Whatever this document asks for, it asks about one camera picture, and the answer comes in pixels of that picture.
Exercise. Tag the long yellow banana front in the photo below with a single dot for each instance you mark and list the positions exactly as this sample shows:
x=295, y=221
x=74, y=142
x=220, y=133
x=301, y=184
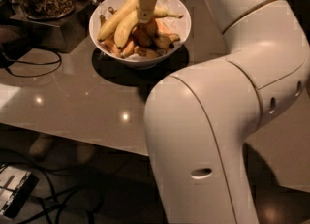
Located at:
x=130, y=21

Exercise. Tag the long yellow banana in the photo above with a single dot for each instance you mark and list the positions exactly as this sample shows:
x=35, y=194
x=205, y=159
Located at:
x=111, y=24
x=130, y=21

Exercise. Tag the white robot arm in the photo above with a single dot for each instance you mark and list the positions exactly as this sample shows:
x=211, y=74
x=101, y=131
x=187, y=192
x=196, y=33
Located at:
x=198, y=118

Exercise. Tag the long yellow banana left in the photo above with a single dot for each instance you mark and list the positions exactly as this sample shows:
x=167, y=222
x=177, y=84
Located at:
x=111, y=24

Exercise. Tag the small orange banana centre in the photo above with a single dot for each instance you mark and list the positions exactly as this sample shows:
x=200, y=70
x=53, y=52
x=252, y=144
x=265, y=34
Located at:
x=142, y=36

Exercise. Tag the small orange banana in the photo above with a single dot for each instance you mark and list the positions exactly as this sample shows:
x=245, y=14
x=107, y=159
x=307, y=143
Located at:
x=129, y=48
x=142, y=36

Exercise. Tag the white ceramic bowl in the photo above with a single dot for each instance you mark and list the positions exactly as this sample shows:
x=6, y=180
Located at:
x=142, y=63

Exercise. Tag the small banana right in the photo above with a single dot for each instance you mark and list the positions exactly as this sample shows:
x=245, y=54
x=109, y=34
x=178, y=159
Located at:
x=165, y=41

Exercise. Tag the small banana bottom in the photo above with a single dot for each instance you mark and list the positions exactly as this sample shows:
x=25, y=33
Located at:
x=146, y=52

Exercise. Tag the small orange banana lower left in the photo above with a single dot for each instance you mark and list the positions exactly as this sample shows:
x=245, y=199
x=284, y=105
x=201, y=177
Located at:
x=129, y=48

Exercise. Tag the black silver box on floor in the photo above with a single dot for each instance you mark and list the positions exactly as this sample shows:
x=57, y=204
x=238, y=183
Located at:
x=16, y=186

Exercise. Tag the dark square pedestal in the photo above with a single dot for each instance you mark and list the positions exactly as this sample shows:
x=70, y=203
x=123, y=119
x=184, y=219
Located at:
x=62, y=34

